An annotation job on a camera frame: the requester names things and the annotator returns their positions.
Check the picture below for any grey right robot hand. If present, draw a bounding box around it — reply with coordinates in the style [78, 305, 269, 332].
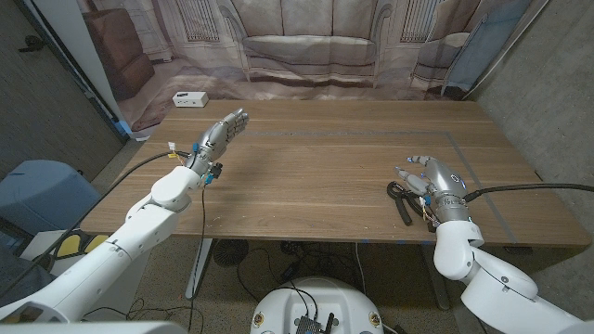
[394, 155, 471, 225]

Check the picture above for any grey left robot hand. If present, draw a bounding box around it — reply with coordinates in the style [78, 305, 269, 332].
[184, 108, 251, 178]

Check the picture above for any black grip strengthener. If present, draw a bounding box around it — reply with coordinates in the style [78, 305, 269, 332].
[386, 180, 440, 233]

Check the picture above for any white power box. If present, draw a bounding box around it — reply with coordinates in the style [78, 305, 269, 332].
[172, 91, 209, 109]

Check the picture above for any grey tape outline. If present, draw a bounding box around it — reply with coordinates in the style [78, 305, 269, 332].
[146, 131, 519, 245]

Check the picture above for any black round floor fan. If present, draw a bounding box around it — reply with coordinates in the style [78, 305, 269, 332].
[213, 238, 250, 268]

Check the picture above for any printed living room backdrop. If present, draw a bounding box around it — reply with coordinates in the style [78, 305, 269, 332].
[76, 0, 551, 140]

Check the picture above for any white table leg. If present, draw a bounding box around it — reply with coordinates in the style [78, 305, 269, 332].
[185, 238, 214, 301]

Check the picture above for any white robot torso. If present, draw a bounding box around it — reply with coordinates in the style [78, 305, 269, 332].
[250, 276, 385, 334]

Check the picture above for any yellow pad foot pedal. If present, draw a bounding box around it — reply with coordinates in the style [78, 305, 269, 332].
[44, 230, 112, 273]

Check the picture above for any blue-grey padded seat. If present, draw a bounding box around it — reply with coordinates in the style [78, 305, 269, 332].
[0, 160, 102, 238]

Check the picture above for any black antenna module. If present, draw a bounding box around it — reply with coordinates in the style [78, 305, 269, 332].
[294, 313, 335, 334]

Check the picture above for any person's leg in jeans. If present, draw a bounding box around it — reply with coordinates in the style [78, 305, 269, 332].
[0, 250, 59, 310]

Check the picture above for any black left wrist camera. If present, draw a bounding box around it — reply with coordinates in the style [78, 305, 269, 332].
[204, 161, 224, 186]

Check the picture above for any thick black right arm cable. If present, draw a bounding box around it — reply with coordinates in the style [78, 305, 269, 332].
[463, 183, 594, 203]

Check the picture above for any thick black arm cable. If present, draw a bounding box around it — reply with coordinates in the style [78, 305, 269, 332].
[0, 150, 191, 298]
[463, 183, 594, 203]

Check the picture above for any thin black left wrist cable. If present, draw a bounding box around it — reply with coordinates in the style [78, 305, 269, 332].
[187, 187, 208, 331]

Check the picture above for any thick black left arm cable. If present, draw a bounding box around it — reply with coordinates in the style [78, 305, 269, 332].
[0, 150, 191, 298]

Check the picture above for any black floor cable bundle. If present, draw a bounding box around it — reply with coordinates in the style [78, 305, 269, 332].
[236, 240, 358, 302]

